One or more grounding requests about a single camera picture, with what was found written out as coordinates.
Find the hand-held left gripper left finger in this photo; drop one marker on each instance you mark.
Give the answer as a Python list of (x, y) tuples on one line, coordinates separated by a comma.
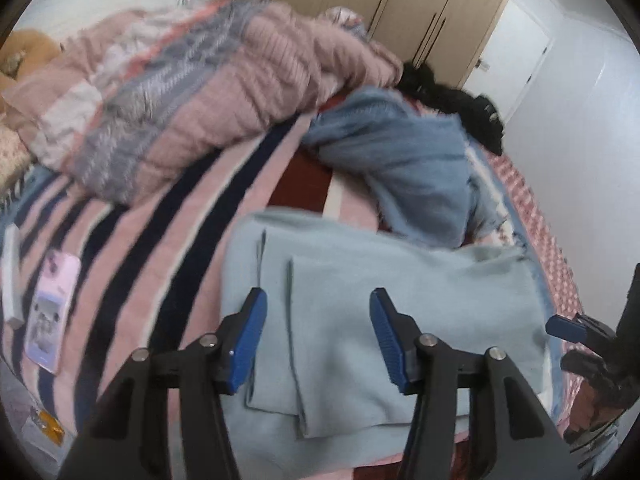
[(247, 340)]

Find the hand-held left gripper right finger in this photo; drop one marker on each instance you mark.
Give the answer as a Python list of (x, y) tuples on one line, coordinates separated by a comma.
[(387, 340)]

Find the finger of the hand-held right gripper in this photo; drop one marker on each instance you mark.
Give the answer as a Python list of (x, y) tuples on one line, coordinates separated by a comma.
[(570, 329), (587, 365)]

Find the light blue pants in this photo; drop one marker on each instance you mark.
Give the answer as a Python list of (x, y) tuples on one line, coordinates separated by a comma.
[(350, 270)]

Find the grey-blue pants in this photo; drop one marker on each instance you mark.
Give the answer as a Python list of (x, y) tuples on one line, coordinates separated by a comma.
[(420, 180)]

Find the printed striped dotted blanket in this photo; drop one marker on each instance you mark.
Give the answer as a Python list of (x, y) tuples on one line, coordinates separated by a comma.
[(150, 240)]

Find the phone in pink case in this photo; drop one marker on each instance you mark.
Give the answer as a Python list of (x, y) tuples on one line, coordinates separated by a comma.
[(52, 305)]

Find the white orange packet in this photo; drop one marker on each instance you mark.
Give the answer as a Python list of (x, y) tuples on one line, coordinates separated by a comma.
[(45, 427)]

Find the blue crumpled garment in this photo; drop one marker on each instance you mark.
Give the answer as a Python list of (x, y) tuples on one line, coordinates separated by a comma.
[(355, 110)]

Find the white remote control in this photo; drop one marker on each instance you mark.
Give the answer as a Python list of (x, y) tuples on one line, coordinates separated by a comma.
[(11, 280)]

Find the black clothing pile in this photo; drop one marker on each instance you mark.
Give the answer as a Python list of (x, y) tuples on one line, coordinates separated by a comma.
[(450, 95)]

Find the pink knitted quilt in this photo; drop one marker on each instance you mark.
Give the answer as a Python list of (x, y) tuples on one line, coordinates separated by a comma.
[(225, 85)]

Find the white door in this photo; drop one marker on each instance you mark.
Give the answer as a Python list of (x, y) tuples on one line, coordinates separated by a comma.
[(515, 60)]

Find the floral pillow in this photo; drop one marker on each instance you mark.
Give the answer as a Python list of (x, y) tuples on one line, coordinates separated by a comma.
[(12, 155)]

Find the white cabinet with dark slot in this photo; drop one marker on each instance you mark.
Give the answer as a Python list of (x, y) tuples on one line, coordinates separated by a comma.
[(100, 5)]

